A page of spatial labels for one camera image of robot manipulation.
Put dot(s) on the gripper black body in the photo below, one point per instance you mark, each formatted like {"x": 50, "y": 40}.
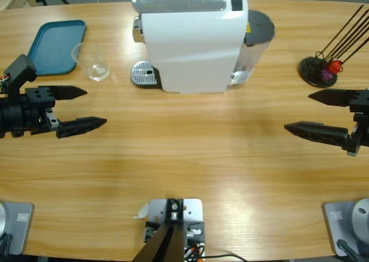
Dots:
{"x": 17, "y": 115}
{"x": 361, "y": 100}

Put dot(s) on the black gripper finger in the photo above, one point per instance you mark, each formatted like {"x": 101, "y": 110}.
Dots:
{"x": 66, "y": 92}
{"x": 331, "y": 97}
{"x": 80, "y": 125}
{"x": 317, "y": 132}

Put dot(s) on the red coffee capsule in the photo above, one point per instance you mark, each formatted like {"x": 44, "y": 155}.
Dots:
{"x": 335, "y": 67}

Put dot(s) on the clear glass cup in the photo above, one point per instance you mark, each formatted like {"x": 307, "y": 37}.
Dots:
{"x": 99, "y": 72}

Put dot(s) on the grey coffee machine lever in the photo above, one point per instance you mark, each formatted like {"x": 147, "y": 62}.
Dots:
{"x": 173, "y": 3}

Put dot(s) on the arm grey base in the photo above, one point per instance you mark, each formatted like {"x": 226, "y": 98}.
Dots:
{"x": 346, "y": 224}
{"x": 11, "y": 224}

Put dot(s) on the purple coffee capsule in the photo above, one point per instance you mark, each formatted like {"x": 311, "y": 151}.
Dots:
{"x": 325, "y": 75}

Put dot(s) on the white capsule coffee machine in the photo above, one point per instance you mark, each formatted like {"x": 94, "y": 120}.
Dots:
{"x": 196, "y": 51}

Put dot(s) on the black capsule holder with rods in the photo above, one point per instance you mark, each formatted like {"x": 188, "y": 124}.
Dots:
{"x": 314, "y": 77}

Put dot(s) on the teal plastic tray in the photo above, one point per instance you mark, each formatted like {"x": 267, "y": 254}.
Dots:
{"x": 54, "y": 43}

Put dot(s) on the silver drip tray grid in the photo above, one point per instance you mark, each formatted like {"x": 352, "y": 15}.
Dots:
{"x": 144, "y": 72}

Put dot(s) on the clear water tank black lid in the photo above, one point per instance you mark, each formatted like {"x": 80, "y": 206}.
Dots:
{"x": 259, "y": 26}

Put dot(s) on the white tape tag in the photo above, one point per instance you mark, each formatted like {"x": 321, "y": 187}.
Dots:
{"x": 142, "y": 211}

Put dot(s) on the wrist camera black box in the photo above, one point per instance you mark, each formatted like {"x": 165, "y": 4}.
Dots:
{"x": 20, "y": 67}

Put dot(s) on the white mount block dark post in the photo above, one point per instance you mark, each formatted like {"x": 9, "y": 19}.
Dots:
{"x": 191, "y": 210}

